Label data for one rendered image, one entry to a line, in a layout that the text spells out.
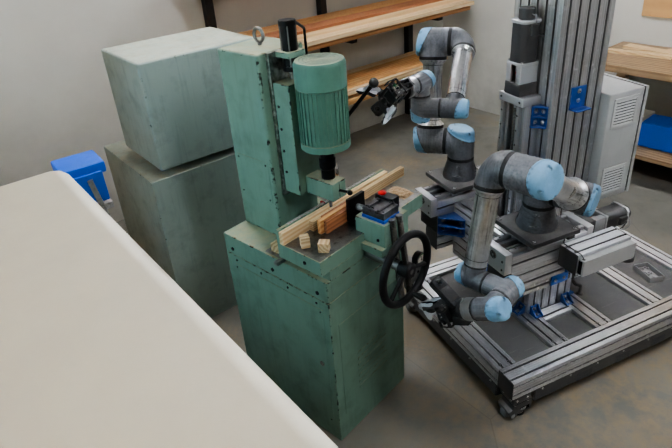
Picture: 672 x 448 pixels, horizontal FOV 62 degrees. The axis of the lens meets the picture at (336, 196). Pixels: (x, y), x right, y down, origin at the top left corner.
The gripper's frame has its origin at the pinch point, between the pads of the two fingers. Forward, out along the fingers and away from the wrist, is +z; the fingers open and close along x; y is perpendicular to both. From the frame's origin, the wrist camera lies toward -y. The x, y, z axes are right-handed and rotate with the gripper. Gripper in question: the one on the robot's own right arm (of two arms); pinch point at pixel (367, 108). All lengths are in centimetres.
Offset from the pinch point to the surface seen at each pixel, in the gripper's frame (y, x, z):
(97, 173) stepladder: -64, -44, 66
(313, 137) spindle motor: -8.6, -1.9, 20.5
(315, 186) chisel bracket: -29.2, 8.3, 16.1
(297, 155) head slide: -23.2, -3.4, 18.8
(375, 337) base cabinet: -64, 67, 11
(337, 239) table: -29.4, 29.0, 22.5
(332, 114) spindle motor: 1.0, -3.0, 16.3
